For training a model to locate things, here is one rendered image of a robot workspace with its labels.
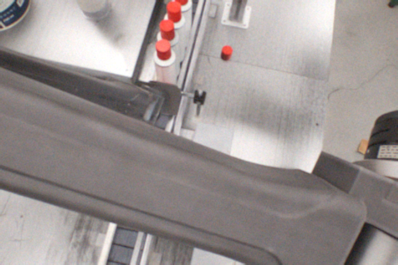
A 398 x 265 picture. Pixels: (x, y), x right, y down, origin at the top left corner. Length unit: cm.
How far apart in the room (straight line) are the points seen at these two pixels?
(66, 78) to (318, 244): 30
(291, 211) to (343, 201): 3
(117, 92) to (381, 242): 35
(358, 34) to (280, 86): 143
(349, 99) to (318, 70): 106
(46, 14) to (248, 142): 72
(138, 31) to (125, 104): 52
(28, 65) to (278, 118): 71
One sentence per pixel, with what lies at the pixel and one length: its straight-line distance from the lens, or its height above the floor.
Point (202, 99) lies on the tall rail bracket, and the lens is 73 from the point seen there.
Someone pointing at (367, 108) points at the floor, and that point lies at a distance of 208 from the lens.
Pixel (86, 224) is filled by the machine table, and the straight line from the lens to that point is 85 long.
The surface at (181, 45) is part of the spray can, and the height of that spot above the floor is 96.
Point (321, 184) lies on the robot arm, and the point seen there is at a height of 147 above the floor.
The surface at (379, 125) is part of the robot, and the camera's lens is 63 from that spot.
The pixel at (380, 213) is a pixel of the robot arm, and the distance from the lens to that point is 20.
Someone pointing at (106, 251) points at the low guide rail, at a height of 91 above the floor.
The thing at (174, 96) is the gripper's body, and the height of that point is 101.
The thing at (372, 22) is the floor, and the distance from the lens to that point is 243.
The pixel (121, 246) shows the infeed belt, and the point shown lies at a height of 88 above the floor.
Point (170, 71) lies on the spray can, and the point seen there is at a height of 101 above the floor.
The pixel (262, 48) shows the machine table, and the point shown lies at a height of 83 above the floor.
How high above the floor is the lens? 164
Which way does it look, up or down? 73 degrees down
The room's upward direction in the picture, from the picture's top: 6 degrees clockwise
